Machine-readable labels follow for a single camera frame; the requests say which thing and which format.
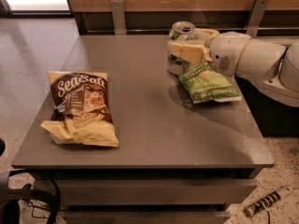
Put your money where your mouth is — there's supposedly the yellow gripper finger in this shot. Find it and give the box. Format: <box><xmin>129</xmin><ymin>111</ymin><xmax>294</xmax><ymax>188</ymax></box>
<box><xmin>167</xmin><ymin>41</ymin><xmax>211</xmax><ymax>64</ymax></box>
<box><xmin>195</xmin><ymin>28</ymin><xmax>220</xmax><ymax>45</ymax></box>

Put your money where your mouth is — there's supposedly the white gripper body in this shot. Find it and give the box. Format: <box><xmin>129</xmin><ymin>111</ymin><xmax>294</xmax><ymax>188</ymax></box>
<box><xmin>209</xmin><ymin>32</ymin><xmax>251</xmax><ymax>77</ymax></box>

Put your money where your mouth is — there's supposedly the green 7up soda can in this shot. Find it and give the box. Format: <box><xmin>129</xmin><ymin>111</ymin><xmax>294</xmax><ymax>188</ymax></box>
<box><xmin>167</xmin><ymin>21</ymin><xmax>196</xmax><ymax>75</ymax></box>

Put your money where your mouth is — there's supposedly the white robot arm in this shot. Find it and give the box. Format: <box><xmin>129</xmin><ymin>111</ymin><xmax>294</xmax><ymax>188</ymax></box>
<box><xmin>167</xmin><ymin>29</ymin><xmax>299</xmax><ymax>107</ymax></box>

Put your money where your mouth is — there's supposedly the green jalapeno chip bag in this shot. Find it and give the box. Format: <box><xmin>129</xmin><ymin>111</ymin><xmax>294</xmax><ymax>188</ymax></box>
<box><xmin>178</xmin><ymin>63</ymin><xmax>241</xmax><ymax>104</ymax></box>

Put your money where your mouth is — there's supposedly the brown sea salt chip bag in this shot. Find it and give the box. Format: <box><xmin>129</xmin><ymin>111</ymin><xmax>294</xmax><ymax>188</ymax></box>
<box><xmin>41</xmin><ymin>71</ymin><xmax>119</xmax><ymax>147</ymax></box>

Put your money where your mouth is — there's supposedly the white power strip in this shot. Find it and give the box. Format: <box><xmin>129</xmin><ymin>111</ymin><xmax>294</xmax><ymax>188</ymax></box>
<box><xmin>244</xmin><ymin>186</ymin><xmax>293</xmax><ymax>217</ymax></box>

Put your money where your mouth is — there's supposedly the grey table drawer unit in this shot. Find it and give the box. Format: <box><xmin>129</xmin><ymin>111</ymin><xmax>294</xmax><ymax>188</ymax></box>
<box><xmin>35</xmin><ymin>170</ymin><xmax>256</xmax><ymax>224</ymax></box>

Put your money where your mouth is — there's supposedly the black chair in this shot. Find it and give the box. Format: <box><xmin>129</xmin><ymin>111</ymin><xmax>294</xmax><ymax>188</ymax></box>
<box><xmin>0</xmin><ymin>138</ymin><xmax>62</xmax><ymax>224</ymax></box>

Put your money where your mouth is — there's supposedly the right metal wall bracket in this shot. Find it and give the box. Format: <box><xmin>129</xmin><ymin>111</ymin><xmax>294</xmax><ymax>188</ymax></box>
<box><xmin>246</xmin><ymin>0</ymin><xmax>269</xmax><ymax>37</ymax></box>

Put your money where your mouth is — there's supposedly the metal wall bracket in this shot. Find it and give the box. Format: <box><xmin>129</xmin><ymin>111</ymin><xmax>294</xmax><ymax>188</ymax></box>
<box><xmin>246</xmin><ymin>0</ymin><xmax>269</xmax><ymax>37</ymax></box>
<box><xmin>110</xmin><ymin>0</ymin><xmax>127</xmax><ymax>35</ymax></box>

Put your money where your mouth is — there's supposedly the left metal wall bracket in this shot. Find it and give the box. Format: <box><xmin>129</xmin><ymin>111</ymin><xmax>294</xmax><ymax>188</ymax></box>
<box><xmin>110</xmin><ymin>0</ymin><xmax>127</xmax><ymax>35</ymax></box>

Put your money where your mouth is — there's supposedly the black floor cable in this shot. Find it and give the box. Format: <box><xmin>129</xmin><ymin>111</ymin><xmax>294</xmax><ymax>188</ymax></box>
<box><xmin>24</xmin><ymin>199</ymin><xmax>52</xmax><ymax>221</ymax></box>

